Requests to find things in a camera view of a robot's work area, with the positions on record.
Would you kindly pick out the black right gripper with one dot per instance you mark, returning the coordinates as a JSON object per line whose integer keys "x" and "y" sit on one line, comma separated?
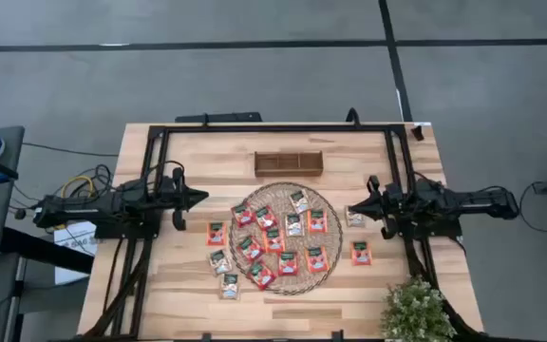
{"x": 390, "y": 206}

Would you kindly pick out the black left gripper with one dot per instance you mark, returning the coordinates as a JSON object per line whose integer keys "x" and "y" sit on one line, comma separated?
{"x": 176, "y": 199}

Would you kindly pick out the beige tea bag packet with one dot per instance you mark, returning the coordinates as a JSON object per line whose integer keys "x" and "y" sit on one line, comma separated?
{"x": 299, "y": 201}
{"x": 294, "y": 224}
{"x": 220, "y": 261}
{"x": 230, "y": 286}
{"x": 355, "y": 220}

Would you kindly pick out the orange tea bag packet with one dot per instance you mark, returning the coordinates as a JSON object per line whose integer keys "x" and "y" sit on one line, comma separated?
{"x": 216, "y": 233}
{"x": 361, "y": 253}
{"x": 317, "y": 221}
{"x": 273, "y": 240}
{"x": 316, "y": 259}

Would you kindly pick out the red tea bag packet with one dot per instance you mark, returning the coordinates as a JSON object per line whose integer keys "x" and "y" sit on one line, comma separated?
{"x": 260, "y": 274}
{"x": 265, "y": 217}
{"x": 243, "y": 214}
{"x": 250, "y": 248}
{"x": 288, "y": 263}

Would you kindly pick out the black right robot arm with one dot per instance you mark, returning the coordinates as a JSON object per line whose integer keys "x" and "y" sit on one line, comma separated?
{"x": 468, "y": 204}

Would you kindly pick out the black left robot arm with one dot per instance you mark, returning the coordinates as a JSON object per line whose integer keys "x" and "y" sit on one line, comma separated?
{"x": 79, "y": 209}

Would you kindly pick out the round woven placemat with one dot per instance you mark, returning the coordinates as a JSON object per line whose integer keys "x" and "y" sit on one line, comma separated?
{"x": 330, "y": 247}

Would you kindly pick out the black power strip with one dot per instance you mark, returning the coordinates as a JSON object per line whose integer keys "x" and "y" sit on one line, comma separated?
{"x": 226, "y": 117}

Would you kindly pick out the small black clip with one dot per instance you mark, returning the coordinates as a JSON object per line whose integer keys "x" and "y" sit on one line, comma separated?
{"x": 417, "y": 133}

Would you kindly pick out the wooden compartment tray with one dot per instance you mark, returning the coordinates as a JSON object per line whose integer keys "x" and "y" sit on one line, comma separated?
{"x": 288, "y": 173}

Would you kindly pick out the black curved clamp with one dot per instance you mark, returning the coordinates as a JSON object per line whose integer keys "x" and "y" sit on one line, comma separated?
{"x": 351, "y": 114}

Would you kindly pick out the green potted plant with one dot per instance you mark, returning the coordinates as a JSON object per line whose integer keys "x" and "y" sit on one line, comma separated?
{"x": 416, "y": 313}

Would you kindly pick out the white paper sheet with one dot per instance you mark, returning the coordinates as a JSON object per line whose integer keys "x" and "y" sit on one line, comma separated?
{"x": 71, "y": 235}

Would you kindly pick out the black edge clamp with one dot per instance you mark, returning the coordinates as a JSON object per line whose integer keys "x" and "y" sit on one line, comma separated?
{"x": 206, "y": 337}
{"x": 337, "y": 336}

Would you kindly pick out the black beam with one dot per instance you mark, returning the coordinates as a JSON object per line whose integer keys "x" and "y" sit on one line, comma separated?
{"x": 41, "y": 247}

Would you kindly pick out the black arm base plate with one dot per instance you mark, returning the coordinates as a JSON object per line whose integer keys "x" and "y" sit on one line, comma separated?
{"x": 447, "y": 233}
{"x": 112, "y": 233}

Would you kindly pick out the black metal table frame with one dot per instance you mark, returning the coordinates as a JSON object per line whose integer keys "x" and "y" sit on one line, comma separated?
{"x": 278, "y": 128}

